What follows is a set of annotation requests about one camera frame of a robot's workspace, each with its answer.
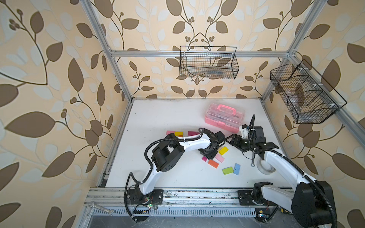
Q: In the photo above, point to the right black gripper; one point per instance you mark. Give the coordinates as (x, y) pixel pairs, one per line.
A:
(233, 141)

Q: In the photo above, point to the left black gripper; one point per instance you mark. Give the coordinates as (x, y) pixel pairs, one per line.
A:
(211, 156)

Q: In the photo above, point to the orange block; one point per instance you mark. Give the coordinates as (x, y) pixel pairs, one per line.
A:
(213, 164)

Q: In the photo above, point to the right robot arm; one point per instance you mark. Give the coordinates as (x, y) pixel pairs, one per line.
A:
(311, 202)

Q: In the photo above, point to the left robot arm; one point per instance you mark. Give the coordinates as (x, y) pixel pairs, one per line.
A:
(162, 155)

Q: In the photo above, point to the light pink block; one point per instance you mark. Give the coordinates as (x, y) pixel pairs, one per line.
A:
(219, 158)

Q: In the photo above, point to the pink plastic storage box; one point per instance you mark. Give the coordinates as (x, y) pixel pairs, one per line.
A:
(224, 117)

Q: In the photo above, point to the blue block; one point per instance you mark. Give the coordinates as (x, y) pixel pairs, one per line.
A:
(236, 169)

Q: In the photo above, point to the green block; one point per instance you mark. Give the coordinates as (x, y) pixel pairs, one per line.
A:
(228, 170)

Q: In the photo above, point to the white tape roll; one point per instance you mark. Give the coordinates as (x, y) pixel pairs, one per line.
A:
(264, 167)

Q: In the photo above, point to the silver wrench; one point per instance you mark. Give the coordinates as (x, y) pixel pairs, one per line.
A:
(110, 212)

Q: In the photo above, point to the back black wire basket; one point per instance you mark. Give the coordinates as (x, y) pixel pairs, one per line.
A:
(208, 62)

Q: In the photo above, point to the black wire basket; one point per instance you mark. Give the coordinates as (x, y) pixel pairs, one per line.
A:
(309, 97)
(208, 62)

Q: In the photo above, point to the right black wire basket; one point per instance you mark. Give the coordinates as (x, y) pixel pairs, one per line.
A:
(309, 97)

